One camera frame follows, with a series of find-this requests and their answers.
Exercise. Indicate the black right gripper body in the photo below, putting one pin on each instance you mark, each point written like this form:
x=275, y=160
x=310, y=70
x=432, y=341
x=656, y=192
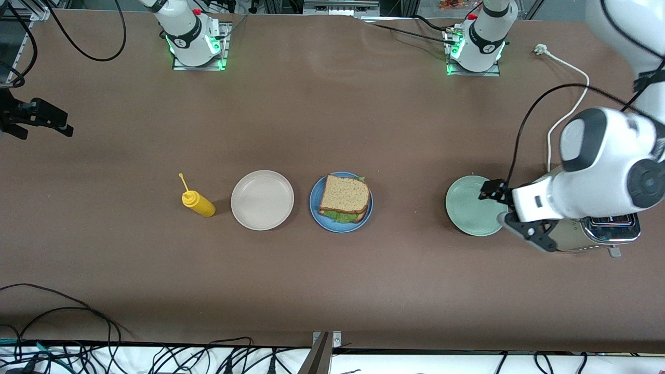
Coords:
x=21, y=115

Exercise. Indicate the brown bread slice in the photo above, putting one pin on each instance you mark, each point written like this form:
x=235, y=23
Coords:
x=363, y=215
x=344, y=193

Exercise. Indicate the green lettuce leaf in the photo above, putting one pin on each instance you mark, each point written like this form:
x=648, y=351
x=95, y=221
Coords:
x=340, y=216

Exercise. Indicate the yellow mustard squeeze bottle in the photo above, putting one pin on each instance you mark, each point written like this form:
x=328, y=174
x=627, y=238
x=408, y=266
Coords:
x=200, y=205

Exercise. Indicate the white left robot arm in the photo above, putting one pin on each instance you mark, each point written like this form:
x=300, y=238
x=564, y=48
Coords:
x=602, y=176

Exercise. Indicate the mint green plate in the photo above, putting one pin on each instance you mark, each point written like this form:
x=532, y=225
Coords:
x=467, y=208

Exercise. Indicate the blue plate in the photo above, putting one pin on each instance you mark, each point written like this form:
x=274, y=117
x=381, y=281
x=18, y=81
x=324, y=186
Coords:
x=340, y=227

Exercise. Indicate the beige plate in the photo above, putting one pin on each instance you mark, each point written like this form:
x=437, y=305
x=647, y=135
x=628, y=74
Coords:
x=262, y=200

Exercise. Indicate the beige chrome toaster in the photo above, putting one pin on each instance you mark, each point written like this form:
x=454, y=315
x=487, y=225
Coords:
x=613, y=234

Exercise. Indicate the orange snack packet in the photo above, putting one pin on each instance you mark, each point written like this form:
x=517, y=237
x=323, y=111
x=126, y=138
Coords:
x=452, y=4

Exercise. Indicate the grey metal box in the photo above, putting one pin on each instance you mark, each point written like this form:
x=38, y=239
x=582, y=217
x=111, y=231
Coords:
x=340, y=8

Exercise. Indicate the aluminium table frame rail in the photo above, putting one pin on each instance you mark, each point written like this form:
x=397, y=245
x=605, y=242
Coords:
x=23, y=47

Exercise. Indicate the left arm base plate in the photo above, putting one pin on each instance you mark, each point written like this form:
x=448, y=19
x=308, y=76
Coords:
x=493, y=72

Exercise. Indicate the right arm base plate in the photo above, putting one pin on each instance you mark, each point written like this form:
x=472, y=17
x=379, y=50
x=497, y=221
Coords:
x=224, y=47

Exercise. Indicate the aluminium profile with bracket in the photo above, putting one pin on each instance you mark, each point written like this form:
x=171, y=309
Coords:
x=319, y=358

